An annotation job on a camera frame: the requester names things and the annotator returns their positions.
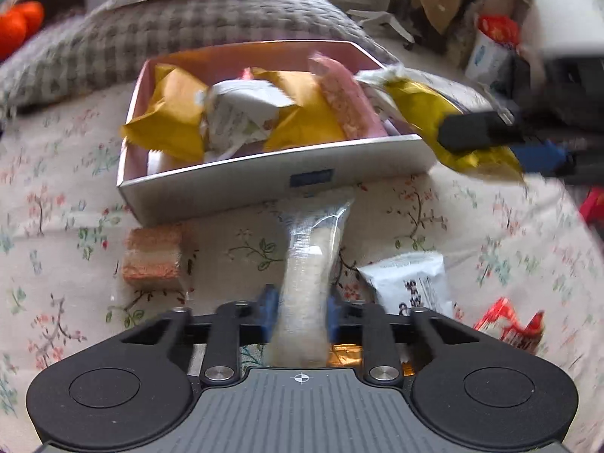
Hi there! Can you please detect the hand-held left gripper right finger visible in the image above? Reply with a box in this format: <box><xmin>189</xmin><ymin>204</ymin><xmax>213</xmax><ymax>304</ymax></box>
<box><xmin>325</xmin><ymin>291</ymin><xmax>483</xmax><ymax>385</ymax></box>

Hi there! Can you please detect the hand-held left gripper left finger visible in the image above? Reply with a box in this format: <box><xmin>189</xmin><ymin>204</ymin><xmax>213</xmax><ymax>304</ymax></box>
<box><xmin>120</xmin><ymin>284</ymin><xmax>280</xmax><ymax>386</ymax></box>

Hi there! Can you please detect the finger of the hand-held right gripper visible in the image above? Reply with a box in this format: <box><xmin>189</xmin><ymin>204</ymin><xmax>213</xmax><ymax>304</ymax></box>
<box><xmin>438</xmin><ymin>112</ymin><xmax>525</xmax><ymax>153</ymax></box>
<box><xmin>512</xmin><ymin>140</ymin><xmax>579</xmax><ymax>176</ymax></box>

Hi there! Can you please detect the white rice bar clear wrapper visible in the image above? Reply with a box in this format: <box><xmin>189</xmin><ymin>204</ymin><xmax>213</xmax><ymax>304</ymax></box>
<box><xmin>264</xmin><ymin>188</ymin><xmax>356</xmax><ymax>369</ymax></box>

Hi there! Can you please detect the glossy yellow snack packet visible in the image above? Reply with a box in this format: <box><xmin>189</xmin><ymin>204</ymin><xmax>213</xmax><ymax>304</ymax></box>
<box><xmin>354</xmin><ymin>63</ymin><xmax>527</xmax><ymax>182</ymax></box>

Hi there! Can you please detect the pink cardboard box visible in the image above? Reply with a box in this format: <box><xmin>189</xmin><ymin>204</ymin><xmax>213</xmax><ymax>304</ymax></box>
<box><xmin>116</xmin><ymin>40</ymin><xmax>437</xmax><ymax>227</ymax></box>

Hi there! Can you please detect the pink wafer packet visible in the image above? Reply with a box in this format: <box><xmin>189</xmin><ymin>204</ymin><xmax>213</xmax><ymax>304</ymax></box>
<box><xmin>309</xmin><ymin>53</ymin><xmax>388</xmax><ymax>140</ymax></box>

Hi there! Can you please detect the yellow packet with red print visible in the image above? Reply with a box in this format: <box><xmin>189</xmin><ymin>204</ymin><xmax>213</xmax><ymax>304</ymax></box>
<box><xmin>250</xmin><ymin>67</ymin><xmax>347</xmax><ymax>152</ymax></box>

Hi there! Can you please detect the large yellow snack packet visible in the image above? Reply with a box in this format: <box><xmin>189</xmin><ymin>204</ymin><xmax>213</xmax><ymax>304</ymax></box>
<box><xmin>120</xmin><ymin>63</ymin><xmax>211</xmax><ymax>163</ymax></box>

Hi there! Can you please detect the red plastic stool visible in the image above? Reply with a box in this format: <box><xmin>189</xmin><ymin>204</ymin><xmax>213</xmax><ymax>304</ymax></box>
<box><xmin>579</xmin><ymin>186</ymin><xmax>604</xmax><ymax>225</ymax></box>

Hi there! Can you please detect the white and blue bag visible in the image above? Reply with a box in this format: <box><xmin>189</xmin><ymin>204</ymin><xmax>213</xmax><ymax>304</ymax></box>
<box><xmin>465</xmin><ymin>28</ymin><xmax>515</xmax><ymax>83</ymax></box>

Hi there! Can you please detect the white triangular snack packet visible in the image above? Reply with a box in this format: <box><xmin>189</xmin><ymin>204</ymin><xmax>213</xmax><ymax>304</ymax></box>
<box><xmin>356</xmin><ymin>251</ymin><xmax>456</xmax><ymax>317</ymax></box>

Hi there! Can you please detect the red gift bag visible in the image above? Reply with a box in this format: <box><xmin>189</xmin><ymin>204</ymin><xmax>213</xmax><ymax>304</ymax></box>
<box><xmin>476</xmin><ymin>14</ymin><xmax>520</xmax><ymax>48</ymax></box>

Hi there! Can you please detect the brown cake in clear wrapper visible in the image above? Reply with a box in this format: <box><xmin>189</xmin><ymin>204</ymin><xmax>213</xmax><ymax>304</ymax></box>
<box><xmin>113</xmin><ymin>224</ymin><xmax>196</xmax><ymax>300</ymax></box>

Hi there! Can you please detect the red foil snack packet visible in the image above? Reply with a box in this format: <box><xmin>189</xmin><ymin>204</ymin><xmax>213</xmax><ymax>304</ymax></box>
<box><xmin>472</xmin><ymin>297</ymin><xmax>545</xmax><ymax>354</ymax></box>

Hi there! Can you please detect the floral bed sheet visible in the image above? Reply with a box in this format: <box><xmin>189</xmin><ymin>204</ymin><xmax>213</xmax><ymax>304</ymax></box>
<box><xmin>0</xmin><ymin>71</ymin><xmax>604</xmax><ymax>416</ymax></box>

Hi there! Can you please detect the grey checked quilt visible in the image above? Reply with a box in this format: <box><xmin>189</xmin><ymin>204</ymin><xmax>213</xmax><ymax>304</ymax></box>
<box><xmin>0</xmin><ymin>0</ymin><xmax>402</xmax><ymax>123</ymax></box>

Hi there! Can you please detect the small orange pumpkin cushion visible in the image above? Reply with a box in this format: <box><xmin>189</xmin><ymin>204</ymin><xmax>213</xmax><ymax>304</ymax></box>
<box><xmin>0</xmin><ymin>1</ymin><xmax>45</xmax><ymax>60</ymax></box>

